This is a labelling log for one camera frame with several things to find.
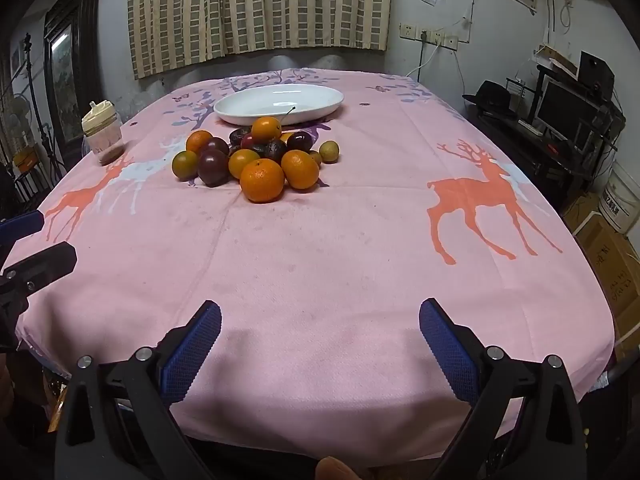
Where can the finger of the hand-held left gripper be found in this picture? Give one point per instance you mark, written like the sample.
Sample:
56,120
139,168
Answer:
22,227
45,265

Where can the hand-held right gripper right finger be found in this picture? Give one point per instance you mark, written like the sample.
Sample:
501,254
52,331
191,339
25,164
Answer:
447,350

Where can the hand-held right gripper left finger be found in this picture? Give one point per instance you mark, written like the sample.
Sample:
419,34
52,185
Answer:
192,355

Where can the dark red plum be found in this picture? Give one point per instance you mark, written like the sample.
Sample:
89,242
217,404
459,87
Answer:
216,145
213,169

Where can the large orange mandarin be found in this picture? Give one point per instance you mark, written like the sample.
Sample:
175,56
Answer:
262,180

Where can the white oval plate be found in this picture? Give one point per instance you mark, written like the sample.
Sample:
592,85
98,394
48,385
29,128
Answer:
300,97

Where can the person's right hand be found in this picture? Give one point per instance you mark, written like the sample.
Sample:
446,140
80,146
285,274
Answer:
337,470

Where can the plastic jar with cream lid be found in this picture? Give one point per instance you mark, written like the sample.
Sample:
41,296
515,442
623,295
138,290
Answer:
102,135

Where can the pink deer print tablecloth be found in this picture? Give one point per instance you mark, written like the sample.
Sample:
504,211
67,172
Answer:
325,260

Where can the dark framed picture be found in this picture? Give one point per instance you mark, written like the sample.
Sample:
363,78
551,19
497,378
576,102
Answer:
62,75

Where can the yellow-green mandarin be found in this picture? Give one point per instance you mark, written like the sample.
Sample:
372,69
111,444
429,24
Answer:
185,165

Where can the cardboard box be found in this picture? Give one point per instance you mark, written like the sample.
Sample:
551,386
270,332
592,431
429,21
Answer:
610,270

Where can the black light stand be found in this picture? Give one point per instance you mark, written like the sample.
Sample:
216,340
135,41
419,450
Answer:
28,46

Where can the black computer desk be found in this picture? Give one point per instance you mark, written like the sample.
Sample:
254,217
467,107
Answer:
540,160

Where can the red cherry tomato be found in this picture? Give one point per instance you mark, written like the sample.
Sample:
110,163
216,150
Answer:
247,142

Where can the white bucket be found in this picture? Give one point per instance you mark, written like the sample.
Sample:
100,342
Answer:
620,200

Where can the yellow-green longan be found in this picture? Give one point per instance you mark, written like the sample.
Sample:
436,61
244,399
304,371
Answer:
328,151
315,158

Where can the computer keyboard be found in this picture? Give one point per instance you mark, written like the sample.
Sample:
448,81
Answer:
531,127

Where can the dark red cherry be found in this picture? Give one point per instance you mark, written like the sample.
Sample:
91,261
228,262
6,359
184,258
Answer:
300,141

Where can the black hat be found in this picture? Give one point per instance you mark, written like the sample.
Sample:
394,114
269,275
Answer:
492,97

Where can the beige checked curtain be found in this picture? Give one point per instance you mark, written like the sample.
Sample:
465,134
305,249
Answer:
175,10
300,5

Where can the computer monitor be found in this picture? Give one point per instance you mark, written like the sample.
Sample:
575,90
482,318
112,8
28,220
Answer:
565,107

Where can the white box on shelf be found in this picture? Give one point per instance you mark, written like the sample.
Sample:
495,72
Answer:
555,55

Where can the black speaker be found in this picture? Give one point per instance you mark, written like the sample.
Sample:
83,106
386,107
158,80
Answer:
595,72

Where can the white wall outlet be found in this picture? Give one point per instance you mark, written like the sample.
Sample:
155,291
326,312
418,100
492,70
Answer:
407,31
451,42
434,37

